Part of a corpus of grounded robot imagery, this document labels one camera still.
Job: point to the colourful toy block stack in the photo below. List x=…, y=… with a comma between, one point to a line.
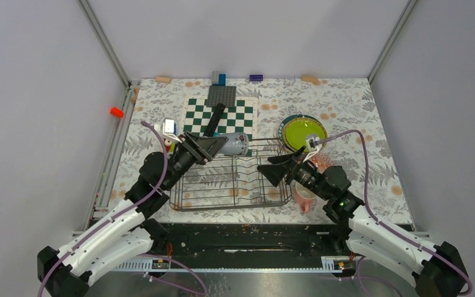
x=169, y=145

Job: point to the black microphone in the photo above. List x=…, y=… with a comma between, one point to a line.
x=212, y=125

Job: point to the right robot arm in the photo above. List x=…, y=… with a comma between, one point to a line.
x=433, y=270

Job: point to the green white chessboard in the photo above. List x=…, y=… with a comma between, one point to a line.
x=240, y=118

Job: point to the left wooden cork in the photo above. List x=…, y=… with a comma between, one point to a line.
x=163, y=80

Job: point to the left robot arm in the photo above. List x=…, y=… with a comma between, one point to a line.
x=127, y=230

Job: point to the white plate green red rim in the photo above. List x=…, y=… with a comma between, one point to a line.
x=284, y=123

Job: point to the grey blue mug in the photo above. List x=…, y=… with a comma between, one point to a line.
x=237, y=144

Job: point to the wooden cork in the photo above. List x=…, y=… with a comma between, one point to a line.
x=163, y=80
x=310, y=79

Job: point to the purple toy brick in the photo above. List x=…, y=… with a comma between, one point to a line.
x=256, y=77

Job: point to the grey blue toy bricks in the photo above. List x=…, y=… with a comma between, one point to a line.
x=218, y=78

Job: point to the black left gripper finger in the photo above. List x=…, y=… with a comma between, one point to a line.
x=186, y=144
x=200, y=145

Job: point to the blue white patterned bowl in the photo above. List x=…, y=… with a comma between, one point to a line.
x=322, y=161

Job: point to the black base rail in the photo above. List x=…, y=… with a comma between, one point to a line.
x=246, y=246

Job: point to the orange cylinder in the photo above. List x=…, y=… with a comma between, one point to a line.
x=116, y=112

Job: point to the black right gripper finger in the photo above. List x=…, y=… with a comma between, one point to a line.
x=288, y=158
x=275, y=174

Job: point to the right wooden cork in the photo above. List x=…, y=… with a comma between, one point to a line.
x=310, y=79

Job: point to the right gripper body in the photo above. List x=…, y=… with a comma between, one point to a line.
x=306, y=174

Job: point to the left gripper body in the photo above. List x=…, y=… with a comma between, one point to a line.
x=182, y=161

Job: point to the large pink mug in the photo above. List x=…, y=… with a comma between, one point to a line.
x=303, y=197

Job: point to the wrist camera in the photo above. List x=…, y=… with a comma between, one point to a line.
x=169, y=130
x=313, y=146

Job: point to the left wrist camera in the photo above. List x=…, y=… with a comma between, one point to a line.
x=169, y=130

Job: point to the lime green plate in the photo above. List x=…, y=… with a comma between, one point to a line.
x=299, y=131

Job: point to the black wire dish rack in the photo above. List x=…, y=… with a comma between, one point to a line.
x=232, y=182

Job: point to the grey building baseplate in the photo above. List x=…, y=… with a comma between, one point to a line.
x=221, y=94

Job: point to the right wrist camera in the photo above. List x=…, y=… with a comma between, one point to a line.
x=313, y=146

